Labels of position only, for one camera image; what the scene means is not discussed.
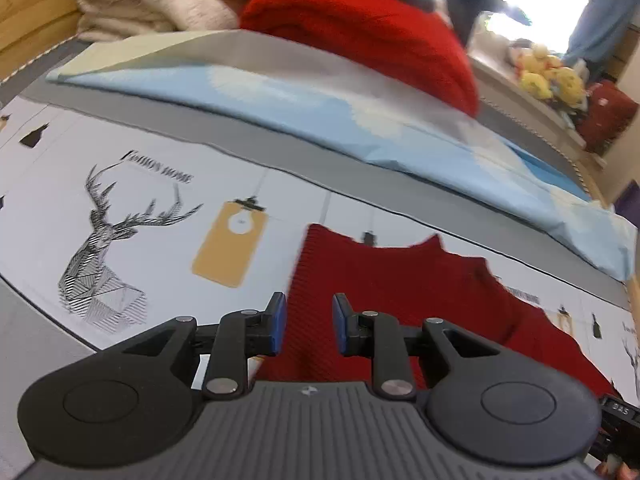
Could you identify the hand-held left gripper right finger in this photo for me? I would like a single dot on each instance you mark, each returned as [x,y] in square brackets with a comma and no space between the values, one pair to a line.
[341,325]

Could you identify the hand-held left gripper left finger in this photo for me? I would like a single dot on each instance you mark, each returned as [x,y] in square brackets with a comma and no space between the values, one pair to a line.
[278,322]

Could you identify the dark red knitted sweater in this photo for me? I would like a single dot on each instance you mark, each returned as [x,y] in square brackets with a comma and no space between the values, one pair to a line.
[425,285]

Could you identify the deer printed bed sheet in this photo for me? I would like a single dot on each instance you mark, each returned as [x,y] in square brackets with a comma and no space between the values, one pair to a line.
[150,170]

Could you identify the light blue folded sheet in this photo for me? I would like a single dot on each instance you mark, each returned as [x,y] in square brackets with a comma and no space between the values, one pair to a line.
[300,90]

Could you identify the bright red knitted sweater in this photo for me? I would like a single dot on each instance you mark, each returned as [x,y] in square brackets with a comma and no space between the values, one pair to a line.
[360,20]

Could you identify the dark red bag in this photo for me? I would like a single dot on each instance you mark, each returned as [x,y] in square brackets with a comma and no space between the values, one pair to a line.
[607,115]

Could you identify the yellow plush toy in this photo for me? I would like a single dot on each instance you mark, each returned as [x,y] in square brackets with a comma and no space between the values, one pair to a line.
[550,77]

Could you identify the cream knitted blanket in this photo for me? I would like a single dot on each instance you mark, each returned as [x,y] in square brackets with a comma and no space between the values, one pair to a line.
[150,0]

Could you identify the dark teal garment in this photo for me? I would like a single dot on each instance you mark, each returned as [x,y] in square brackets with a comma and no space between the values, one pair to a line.
[465,0]

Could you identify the wooden headboard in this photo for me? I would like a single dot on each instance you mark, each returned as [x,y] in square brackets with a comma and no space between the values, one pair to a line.
[30,5]

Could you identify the blue curtain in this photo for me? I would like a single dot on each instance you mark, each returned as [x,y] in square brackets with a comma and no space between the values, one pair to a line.
[605,10]

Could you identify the grey bed rail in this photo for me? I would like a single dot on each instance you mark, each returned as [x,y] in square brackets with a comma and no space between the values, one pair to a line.
[530,110]

